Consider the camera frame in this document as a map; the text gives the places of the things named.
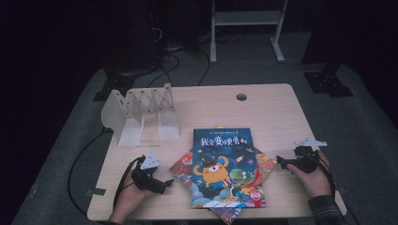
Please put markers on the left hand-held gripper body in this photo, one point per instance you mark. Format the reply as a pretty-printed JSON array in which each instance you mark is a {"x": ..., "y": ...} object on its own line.
[{"x": 144, "y": 178}]

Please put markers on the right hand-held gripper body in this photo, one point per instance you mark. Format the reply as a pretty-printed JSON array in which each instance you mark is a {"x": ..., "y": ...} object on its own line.
[{"x": 305, "y": 157}]

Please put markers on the light blue animals picture book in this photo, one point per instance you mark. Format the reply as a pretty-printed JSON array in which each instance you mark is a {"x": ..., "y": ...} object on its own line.
[{"x": 181, "y": 168}]

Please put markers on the white expandable book stand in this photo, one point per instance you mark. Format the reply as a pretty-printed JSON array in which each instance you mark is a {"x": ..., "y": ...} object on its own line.
[{"x": 131, "y": 131}]

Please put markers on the dark blue monster picture book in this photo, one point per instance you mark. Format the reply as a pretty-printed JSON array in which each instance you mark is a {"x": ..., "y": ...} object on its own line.
[{"x": 226, "y": 168}]

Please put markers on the person's right hand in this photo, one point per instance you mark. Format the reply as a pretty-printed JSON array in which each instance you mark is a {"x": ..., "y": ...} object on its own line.
[{"x": 317, "y": 182}]

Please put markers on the person's left hand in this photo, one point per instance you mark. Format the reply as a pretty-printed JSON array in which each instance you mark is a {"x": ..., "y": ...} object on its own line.
[{"x": 128, "y": 201}]

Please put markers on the grey tape strip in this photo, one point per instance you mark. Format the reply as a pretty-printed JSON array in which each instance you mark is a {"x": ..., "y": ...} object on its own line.
[
  {"x": 96, "y": 192},
  {"x": 342, "y": 189}
]

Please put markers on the black stand base plate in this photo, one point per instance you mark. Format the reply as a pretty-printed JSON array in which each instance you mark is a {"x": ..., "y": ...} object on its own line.
[
  {"x": 327, "y": 82},
  {"x": 115, "y": 86}
]

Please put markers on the white metal stand frame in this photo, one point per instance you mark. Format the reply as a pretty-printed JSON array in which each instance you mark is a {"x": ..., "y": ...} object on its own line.
[{"x": 247, "y": 18}]

